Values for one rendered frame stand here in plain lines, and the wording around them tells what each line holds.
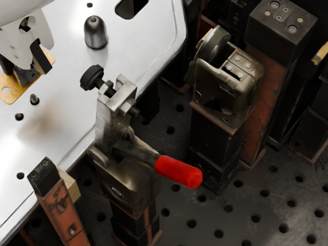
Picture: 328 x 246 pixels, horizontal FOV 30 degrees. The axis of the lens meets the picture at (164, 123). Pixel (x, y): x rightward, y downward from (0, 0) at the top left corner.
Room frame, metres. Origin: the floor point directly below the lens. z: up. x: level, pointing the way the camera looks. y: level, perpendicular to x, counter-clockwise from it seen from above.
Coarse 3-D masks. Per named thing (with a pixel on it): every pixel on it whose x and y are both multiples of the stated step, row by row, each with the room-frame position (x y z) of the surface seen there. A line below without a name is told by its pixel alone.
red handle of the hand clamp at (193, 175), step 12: (120, 144) 0.28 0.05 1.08; (132, 144) 0.28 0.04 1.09; (132, 156) 0.26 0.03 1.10; (144, 156) 0.26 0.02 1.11; (156, 156) 0.25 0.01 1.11; (168, 156) 0.25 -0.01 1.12; (156, 168) 0.24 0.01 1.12; (168, 168) 0.23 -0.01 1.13; (180, 168) 0.23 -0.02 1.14; (192, 168) 0.23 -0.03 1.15; (180, 180) 0.22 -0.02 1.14; (192, 180) 0.22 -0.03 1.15
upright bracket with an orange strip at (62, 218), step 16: (48, 160) 0.21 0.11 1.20; (32, 176) 0.20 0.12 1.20; (48, 176) 0.20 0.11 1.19; (48, 192) 0.20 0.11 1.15; (64, 192) 0.21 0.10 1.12; (48, 208) 0.19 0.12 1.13; (64, 208) 0.20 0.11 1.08; (64, 224) 0.20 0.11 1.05; (80, 224) 0.21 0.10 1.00; (64, 240) 0.19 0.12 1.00; (80, 240) 0.20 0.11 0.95
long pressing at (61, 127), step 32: (64, 0) 0.55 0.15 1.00; (96, 0) 0.55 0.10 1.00; (160, 0) 0.55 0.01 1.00; (64, 32) 0.49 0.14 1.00; (128, 32) 0.49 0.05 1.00; (160, 32) 0.49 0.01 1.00; (64, 64) 0.44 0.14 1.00; (128, 64) 0.44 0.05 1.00; (160, 64) 0.44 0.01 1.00; (64, 96) 0.39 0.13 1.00; (96, 96) 0.39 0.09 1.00; (0, 128) 0.34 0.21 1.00; (32, 128) 0.34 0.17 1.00; (64, 128) 0.34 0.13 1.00; (0, 160) 0.29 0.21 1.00; (32, 160) 0.29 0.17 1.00; (64, 160) 0.29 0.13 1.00; (0, 192) 0.25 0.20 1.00; (32, 192) 0.25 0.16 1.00; (0, 224) 0.21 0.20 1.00
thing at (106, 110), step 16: (96, 64) 0.31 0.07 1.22; (80, 80) 0.29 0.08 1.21; (96, 80) 0.29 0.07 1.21; (128, 80) 0.29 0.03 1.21; (112, 96) 0.27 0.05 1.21; (128, 96) 0.28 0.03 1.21; (96, 112) 0.27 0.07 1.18; (112, 112) 0.26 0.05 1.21; (128, 112) 0.26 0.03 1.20; (96, 128) 0.28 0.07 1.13; (112, 128) 0.26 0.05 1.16; (96, 144) 0.28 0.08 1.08; (112, 144) 0.27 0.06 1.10
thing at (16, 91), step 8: (48, 56) 0.40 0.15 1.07; (0, 80) 0.37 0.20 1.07; (8, 80) 0.37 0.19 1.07; (16, 80) 0.37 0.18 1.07; (0, 88) 0.36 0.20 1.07; (16, 88) 0.36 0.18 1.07; (24, 88) 0.36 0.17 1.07; (0, 96) 0.35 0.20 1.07; (8, 96) 0.35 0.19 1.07; (16, 96) 0.35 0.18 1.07; (8, 104) 0.34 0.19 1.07
